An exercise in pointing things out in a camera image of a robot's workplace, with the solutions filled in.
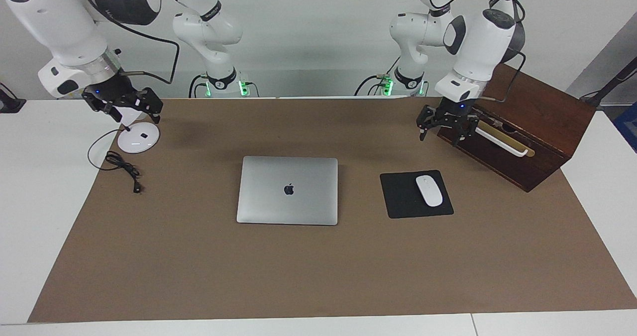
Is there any white box handle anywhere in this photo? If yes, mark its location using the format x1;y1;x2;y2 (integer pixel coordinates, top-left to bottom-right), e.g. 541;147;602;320
475;122;529;157

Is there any white desk lamp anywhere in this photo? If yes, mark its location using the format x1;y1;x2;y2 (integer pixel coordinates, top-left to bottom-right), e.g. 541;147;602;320
112;106;161;154

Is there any black mouse pad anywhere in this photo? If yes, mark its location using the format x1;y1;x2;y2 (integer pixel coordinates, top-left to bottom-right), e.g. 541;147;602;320
380;170;454;220

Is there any gold handle plate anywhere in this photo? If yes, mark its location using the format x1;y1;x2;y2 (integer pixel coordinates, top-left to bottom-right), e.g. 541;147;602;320
473;116;536;158

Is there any black base cable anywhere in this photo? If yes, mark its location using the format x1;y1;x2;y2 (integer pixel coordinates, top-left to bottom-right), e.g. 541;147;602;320
188;75;209;99
354;57;399;97

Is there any white computer mouse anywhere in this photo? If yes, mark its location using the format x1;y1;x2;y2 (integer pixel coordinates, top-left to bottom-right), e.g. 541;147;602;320
415;175;443;208

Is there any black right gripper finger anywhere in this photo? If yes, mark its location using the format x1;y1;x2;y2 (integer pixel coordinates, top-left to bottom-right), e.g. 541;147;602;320
97;102;125;124
132;88;164;124

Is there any black tripod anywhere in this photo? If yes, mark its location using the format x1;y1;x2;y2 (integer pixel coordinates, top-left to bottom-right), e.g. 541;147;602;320
580;57;637;109

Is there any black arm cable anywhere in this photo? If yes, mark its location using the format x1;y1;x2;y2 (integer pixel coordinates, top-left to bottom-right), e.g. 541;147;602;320
425;0;527;103
82;0;180;85

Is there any brown table mat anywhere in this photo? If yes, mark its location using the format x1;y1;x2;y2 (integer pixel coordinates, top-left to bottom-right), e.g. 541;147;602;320
27;97;637;323

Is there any silver laptop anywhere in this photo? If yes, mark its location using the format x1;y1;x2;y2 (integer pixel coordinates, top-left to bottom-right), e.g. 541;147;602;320
236;156;339;226

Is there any brown wooden box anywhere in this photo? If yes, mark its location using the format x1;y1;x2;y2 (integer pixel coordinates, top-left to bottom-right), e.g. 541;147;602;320
437;59;597;193

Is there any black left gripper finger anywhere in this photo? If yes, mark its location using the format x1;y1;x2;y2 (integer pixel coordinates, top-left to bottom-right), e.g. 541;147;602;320
450;117;481;148
416;105;437;142

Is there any blue bin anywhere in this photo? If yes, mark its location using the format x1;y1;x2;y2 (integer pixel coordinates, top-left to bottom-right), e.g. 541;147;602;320
613;102;637;152

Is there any black clamp stand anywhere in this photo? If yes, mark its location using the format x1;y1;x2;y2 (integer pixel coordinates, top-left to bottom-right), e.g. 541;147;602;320
0;82;26;113

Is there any black lamp power cable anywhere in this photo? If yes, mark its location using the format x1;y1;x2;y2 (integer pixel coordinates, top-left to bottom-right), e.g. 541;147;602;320
88;128;144;194

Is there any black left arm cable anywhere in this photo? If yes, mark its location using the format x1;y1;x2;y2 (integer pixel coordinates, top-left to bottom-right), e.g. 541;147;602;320
425;0;527;103

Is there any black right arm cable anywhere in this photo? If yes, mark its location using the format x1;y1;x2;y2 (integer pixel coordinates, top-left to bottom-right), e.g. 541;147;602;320
82;0;180;85

